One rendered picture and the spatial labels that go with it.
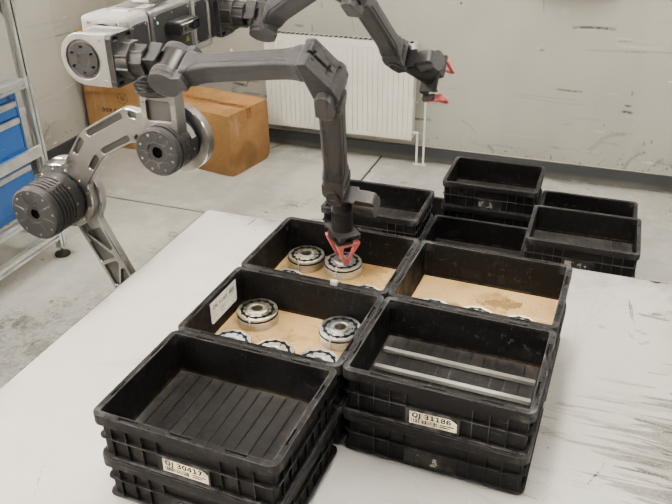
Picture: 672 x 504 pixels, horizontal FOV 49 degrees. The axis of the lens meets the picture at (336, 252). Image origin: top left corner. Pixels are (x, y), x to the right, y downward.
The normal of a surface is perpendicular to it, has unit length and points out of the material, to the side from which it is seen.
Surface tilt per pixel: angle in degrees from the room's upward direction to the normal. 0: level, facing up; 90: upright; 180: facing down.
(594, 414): 0
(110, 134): 90
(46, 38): 90
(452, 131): 90
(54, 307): 0
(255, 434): 0
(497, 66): 90
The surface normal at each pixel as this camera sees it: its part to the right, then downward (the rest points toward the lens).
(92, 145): -0.35, 0.47
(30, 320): -0.01, -0.87
